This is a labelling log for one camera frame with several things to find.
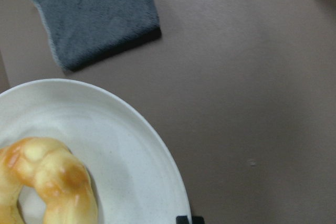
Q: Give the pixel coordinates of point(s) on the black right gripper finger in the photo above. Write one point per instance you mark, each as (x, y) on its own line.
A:
(186, 220)

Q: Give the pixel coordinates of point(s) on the golden glazed donut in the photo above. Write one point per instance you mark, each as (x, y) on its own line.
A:
(58, 177)

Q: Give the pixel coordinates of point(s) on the white round plate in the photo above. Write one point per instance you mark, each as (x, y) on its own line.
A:
(134, 177)

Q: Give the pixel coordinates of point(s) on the folded grey cloth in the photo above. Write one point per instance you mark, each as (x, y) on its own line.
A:
(81, 32)

